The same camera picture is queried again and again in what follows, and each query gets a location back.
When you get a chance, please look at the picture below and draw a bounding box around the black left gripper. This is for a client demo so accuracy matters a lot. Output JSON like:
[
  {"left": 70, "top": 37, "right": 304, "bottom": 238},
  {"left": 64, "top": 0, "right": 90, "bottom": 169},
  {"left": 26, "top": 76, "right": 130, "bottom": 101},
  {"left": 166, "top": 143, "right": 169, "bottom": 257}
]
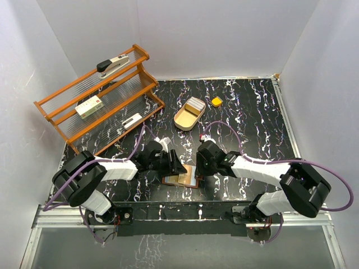
[{"left": 148, "top": 150, "right": 187, "bottom": 177}]

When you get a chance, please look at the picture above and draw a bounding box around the gold credit card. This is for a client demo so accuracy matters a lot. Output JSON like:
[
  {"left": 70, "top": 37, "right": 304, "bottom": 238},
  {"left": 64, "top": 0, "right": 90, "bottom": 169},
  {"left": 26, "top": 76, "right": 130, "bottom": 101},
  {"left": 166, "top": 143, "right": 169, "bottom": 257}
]
[{"left": 164, "top": 175, "right": 179, "bottom": 184}]

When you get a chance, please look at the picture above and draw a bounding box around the brown leather card holder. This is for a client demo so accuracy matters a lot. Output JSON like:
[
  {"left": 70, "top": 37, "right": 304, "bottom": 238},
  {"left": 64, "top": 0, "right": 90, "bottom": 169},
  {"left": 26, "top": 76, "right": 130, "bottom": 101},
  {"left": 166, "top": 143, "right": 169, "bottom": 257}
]
[{"left": 162, "top": 165, "right": 204, "bottom": 188}]

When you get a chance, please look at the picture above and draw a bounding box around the beige oval tray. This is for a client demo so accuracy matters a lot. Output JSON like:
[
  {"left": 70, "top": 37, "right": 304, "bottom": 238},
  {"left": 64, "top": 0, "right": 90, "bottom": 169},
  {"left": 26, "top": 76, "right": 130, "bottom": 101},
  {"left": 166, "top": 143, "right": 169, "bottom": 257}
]
[{"left": 174, "top": 101, "right": 206, "bottom": 131}]

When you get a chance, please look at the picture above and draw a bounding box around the stack of credit cards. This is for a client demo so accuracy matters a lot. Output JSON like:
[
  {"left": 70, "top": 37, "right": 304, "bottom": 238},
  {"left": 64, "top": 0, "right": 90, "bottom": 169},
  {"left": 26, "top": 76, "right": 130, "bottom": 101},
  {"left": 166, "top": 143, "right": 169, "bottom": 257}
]
[{"left": 187, "top": 97, "right": 205, "bottom": 111}]

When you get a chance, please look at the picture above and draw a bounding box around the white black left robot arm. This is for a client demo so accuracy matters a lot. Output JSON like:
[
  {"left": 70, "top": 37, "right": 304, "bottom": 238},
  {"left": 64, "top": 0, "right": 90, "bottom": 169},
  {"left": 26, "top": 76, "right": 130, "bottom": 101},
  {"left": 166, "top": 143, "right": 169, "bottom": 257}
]
[{"left": 52, "top": 138, "right": 187, "bottom": 224}]

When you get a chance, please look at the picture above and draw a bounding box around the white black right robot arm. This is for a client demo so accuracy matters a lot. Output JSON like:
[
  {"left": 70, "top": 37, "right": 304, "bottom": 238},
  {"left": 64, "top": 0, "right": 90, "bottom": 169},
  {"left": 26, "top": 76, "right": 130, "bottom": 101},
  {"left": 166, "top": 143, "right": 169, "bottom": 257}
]
[{"left": 195, "top": 140, "right": 332, "bottom": 222}]

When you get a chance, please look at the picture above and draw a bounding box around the yellow tape measure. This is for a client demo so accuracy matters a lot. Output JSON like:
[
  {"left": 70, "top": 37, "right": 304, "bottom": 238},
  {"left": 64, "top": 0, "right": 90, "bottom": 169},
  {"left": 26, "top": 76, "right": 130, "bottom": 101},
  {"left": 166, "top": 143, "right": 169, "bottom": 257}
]
[{"left": 211, "top": 97, "right": 223, "bottom": 107}]

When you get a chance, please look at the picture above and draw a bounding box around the small white stapler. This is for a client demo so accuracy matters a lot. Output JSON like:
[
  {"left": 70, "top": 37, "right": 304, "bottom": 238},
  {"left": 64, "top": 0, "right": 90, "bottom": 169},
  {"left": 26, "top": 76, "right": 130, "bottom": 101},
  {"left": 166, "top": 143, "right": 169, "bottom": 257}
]
[{"left": 122, "top": 113, "right": 142, "bottom": 130}]

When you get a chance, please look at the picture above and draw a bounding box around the orange wooden shelf rack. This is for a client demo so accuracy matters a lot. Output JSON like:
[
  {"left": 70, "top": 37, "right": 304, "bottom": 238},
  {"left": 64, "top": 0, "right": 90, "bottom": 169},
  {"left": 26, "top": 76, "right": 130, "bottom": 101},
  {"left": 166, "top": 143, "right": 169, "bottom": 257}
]
[{"left": 34, "top": 44, "right": 165, "bottom": 155}]

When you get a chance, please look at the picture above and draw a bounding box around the white red staples box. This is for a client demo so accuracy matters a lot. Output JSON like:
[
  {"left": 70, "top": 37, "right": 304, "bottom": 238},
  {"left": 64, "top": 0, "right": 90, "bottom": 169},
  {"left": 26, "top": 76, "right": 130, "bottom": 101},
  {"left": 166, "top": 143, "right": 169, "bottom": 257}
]
[{"left": 75, "top": 95, "right": 103, "bottom": 119}]

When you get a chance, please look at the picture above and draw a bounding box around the black white stapler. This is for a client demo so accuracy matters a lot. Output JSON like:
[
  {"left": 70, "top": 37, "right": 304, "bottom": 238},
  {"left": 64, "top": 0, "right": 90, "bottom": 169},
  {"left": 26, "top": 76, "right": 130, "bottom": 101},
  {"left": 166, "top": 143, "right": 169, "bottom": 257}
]
[{"left": 96, "top": 54, "right": 130, "bottom": 80}]

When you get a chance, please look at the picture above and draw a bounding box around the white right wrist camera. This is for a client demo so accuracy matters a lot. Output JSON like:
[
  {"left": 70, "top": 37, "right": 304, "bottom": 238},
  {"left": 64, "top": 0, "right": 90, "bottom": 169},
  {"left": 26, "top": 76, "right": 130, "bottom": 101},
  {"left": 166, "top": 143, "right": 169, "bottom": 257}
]
[{"left": 199, "top": 134, "right": 216, "bottom": 143}]

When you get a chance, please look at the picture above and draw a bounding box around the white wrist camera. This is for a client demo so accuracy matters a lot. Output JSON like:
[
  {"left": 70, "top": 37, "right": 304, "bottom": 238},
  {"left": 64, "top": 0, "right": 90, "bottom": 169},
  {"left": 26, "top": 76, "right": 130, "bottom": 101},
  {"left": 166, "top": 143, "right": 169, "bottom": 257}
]
[
  {"left": 154, "top": 137, "right": 171, "bottom": 152},
  {"left": 199, "top": 134, "right": 216, "bottom": 143}
]

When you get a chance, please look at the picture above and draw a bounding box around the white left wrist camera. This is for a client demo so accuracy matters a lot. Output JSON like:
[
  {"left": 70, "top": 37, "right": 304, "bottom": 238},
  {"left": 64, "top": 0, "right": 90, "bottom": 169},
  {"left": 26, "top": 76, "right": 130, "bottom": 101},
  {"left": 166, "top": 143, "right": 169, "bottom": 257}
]
[{"left": 154, "top": 137, "right": 171, "bottom": 152}]

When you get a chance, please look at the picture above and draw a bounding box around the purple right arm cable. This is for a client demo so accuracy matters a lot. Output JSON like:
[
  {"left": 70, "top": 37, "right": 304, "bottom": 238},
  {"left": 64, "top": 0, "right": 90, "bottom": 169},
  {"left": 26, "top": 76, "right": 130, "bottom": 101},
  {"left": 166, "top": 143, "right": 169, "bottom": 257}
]
[{"left": 200, "top": 120, "right": 355, "bottom": 212}]

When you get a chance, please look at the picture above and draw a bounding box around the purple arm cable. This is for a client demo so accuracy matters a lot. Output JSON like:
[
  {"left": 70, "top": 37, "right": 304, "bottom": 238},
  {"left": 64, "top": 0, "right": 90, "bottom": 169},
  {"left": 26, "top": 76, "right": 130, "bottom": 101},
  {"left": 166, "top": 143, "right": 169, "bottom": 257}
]
[
  {"left": 42, "top": 124, "right": 163, "bottom": 243},
  {"left": 200, "top": 120, "right": 355, "bottom": 212}
]

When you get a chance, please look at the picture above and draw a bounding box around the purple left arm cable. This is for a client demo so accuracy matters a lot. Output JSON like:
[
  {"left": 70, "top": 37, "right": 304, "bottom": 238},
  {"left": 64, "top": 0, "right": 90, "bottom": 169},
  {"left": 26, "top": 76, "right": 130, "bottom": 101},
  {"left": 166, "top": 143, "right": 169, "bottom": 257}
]
[{"left": 42, "top": 124, "right": 163, "bottom": 243}]

